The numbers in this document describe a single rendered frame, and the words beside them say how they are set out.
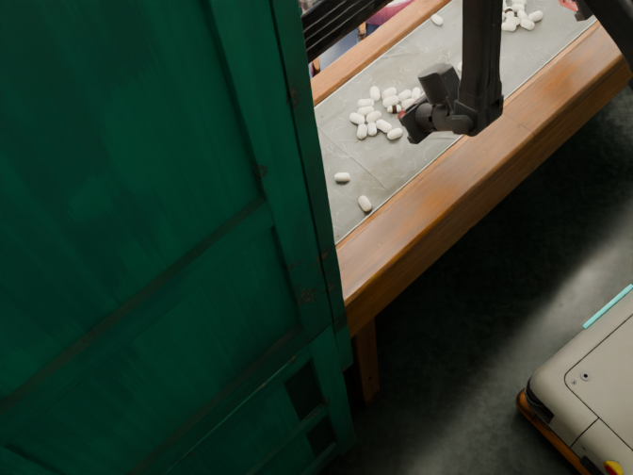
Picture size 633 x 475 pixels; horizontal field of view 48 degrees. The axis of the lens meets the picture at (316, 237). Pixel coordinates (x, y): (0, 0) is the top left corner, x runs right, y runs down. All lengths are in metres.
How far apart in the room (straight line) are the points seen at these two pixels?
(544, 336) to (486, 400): 0.26
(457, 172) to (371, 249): 0.25
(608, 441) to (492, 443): 0.36
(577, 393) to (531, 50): 0.82
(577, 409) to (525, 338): 0.41
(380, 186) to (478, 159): 0.21
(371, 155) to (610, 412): 0.83
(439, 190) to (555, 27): 0.56
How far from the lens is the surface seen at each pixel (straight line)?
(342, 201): 1.50
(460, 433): 2.07
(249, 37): 0.68
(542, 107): 1.64
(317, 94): 1.66
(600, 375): 1.89
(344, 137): 1.60
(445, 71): 1.34
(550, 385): 1.85
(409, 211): 1.46
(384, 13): 1.88
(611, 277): 2.33
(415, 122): 1.44
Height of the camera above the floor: 2.00
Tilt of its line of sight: 59 degrees down
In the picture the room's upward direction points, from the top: 11 degrees counter-clockwise
